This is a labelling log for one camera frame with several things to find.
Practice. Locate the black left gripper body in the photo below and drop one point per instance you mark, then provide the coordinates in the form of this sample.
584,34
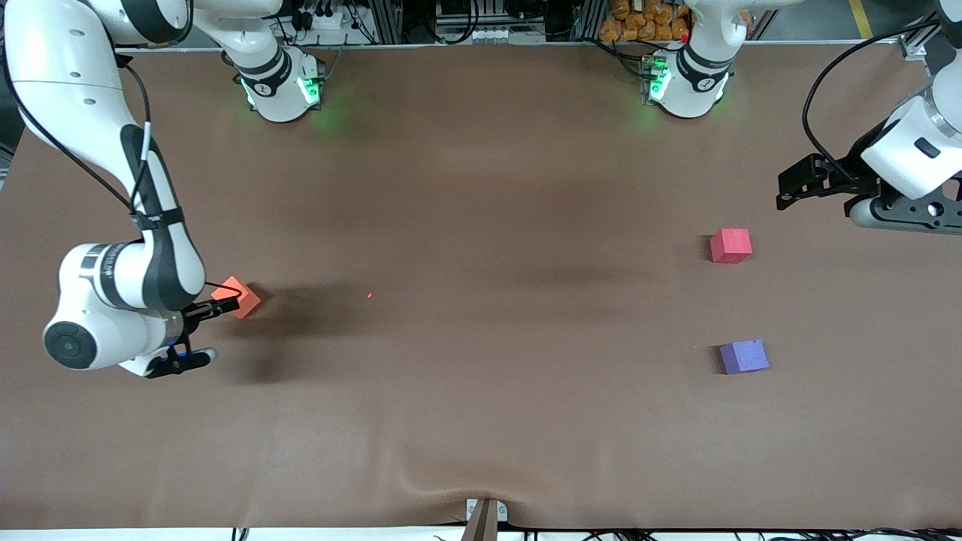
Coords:
851,167

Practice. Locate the orange foam cube block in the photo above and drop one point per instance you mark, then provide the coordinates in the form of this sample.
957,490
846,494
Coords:
233,287

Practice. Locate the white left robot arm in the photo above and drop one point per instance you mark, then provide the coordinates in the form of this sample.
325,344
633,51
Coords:
913,143

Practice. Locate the red foam cube block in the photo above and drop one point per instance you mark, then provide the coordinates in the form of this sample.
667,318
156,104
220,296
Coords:
730,246

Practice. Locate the purple foam cube block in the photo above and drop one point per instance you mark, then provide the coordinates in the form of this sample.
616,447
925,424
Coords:
744,357

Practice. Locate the orange snack bags pile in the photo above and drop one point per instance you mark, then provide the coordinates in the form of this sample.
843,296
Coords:
646,19

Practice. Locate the brown table mat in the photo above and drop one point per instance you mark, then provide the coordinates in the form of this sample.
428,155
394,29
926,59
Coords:
481,188

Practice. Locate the white power strip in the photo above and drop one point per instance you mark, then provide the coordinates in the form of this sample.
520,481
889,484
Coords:
323,21

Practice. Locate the white terminal strip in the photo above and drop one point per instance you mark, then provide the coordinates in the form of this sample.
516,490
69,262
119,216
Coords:
492,34

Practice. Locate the aluminium corner frame rail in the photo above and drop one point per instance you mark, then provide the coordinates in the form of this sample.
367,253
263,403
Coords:
913,46

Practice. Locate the aluminium frame post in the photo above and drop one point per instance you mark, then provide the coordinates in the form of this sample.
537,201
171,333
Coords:
590,19
387,19

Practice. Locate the white metal clamp bracket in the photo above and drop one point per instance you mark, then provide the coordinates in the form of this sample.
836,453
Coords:
502,512

